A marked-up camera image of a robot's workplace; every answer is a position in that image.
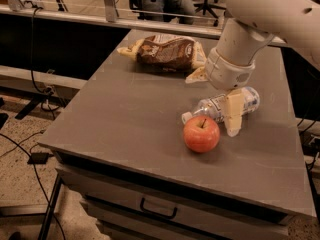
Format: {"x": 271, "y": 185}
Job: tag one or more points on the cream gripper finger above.
{"x": 199, "y": 75}
{"x": 233, "y": 110}

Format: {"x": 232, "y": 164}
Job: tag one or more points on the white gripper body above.
{"x": 227, "y": 73}

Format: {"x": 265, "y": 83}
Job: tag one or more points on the clear plastic water bottle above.
{"x": 212, "y": 106}

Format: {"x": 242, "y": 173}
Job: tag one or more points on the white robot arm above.
{"x": 252, "y": 26}

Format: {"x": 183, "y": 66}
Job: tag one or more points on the red apple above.
{"x": 201, "y": 134}

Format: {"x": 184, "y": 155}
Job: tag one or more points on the brown chip bag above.
{"x": 167, "y": 51}

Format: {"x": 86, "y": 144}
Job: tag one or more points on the seated person in jeans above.
{"x": 166, "y": 10}

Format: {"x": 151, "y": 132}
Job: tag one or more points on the grey drawer cabinet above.
{"x": 120, "y": 139}

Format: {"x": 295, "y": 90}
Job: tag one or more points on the black power adapter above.
{"x": 39, "y": 158}

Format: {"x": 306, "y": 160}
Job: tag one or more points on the metal railing frame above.
{"x": 110, "y": 18}

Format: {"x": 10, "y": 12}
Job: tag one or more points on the black drawer handle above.
{"x": 157, "y": 209}

